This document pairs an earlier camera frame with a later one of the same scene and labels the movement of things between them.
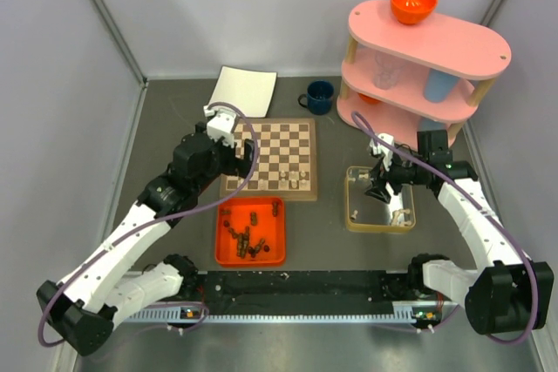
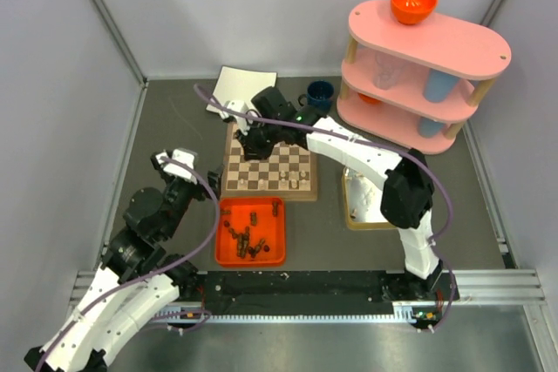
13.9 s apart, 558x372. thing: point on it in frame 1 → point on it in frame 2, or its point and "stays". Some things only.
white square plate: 248,89 stays
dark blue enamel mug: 319,97 stays
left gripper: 239,166 → 214,181
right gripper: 378,189 → 251,152
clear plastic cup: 387,70 stays
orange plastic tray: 251,233 stays
